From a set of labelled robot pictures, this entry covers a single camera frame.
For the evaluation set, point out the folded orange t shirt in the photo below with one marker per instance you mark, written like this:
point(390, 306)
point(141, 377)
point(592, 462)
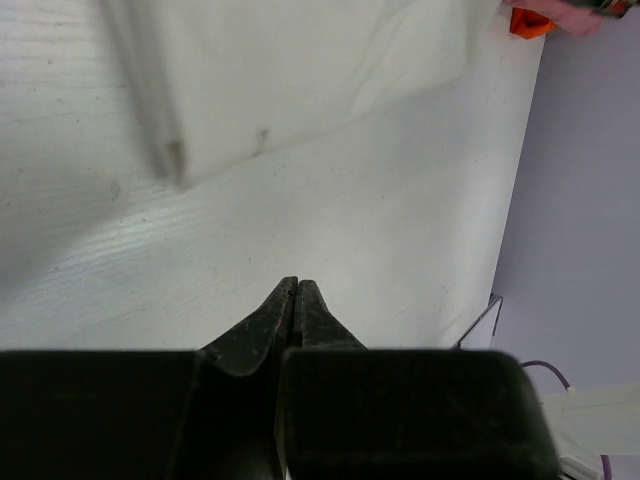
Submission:
point(528, 24)

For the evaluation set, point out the aluminium frame rail right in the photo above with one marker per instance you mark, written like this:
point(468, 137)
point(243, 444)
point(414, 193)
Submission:
point(480, 334)

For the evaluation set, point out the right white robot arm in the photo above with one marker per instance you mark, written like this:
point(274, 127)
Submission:
point(591, 428)

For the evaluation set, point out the white t shirt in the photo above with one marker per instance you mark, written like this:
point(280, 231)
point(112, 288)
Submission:
point(216, 83)

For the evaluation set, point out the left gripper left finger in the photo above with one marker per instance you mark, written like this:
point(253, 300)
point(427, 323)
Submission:
point(244, 348)

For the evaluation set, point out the folded red t shirt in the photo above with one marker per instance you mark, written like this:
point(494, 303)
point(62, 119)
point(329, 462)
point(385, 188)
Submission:
point(572, 19)

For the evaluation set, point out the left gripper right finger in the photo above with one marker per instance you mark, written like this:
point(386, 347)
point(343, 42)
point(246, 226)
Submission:
point(314, 326)

